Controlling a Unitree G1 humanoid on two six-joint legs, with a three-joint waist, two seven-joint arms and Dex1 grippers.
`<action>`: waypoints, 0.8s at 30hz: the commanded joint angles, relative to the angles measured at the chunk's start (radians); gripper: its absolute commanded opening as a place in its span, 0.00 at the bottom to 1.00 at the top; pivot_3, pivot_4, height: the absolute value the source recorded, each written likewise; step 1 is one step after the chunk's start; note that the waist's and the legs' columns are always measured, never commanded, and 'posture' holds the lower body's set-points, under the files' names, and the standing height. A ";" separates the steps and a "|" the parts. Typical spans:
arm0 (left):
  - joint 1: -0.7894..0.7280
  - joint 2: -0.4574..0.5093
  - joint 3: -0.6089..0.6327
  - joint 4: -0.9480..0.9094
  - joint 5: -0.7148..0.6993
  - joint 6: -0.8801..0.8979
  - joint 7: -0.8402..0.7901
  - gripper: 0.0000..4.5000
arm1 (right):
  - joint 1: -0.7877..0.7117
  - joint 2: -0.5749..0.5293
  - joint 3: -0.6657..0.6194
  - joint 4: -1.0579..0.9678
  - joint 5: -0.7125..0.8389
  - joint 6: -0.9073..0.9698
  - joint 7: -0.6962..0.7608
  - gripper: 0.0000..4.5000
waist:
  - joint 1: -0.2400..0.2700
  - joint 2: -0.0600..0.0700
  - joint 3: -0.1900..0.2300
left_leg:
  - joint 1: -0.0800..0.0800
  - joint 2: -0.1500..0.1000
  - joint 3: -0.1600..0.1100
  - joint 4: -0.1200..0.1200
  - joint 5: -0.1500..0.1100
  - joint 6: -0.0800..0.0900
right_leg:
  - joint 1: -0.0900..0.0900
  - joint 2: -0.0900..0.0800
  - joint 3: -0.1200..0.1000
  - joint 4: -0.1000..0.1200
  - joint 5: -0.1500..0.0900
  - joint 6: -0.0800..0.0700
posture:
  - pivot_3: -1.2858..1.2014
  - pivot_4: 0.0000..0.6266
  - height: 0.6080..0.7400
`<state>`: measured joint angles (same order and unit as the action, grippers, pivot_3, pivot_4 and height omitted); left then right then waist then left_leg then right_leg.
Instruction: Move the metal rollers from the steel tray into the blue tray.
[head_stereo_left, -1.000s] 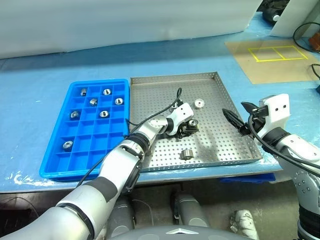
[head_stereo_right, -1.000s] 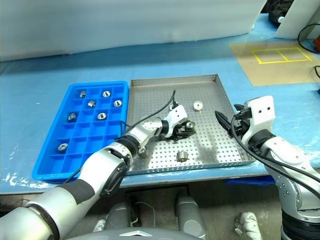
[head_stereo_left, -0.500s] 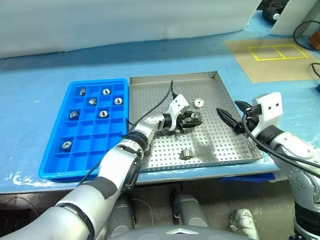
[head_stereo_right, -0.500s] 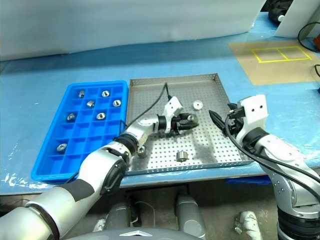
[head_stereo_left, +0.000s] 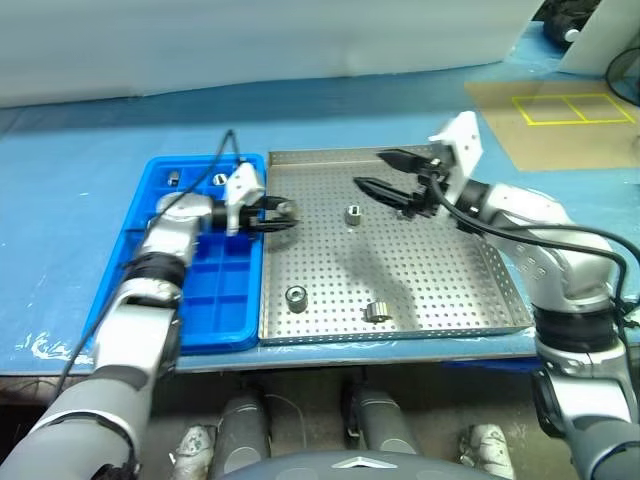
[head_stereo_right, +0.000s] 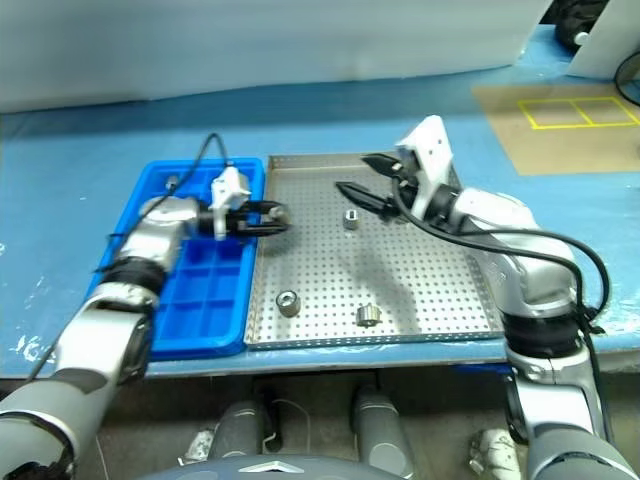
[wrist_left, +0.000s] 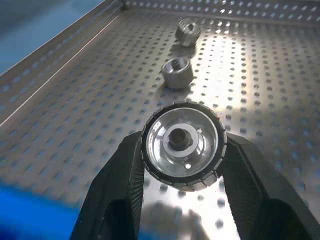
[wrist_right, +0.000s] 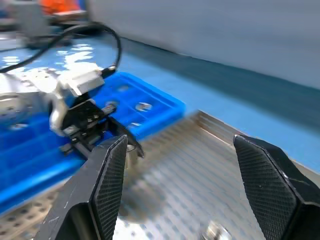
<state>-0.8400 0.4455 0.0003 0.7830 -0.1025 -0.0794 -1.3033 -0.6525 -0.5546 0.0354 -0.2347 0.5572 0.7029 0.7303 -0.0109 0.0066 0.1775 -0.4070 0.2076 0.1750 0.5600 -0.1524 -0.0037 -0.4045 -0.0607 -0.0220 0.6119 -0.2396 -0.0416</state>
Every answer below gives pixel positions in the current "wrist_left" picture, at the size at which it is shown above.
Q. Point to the blue plastic tray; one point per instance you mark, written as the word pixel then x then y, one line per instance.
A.
pixel 32 215

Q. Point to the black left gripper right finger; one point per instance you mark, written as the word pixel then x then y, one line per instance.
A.
pixel 260 190

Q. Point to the large segmented metal roller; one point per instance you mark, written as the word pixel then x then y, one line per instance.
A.
pixel 184 147

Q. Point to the small metal roller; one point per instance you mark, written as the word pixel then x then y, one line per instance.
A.
pixel 177 73
pixel 188 32

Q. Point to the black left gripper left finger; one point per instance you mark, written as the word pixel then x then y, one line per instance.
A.
pixel 117 190

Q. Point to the perforated steel tray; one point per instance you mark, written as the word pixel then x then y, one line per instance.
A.
pixel 75 120

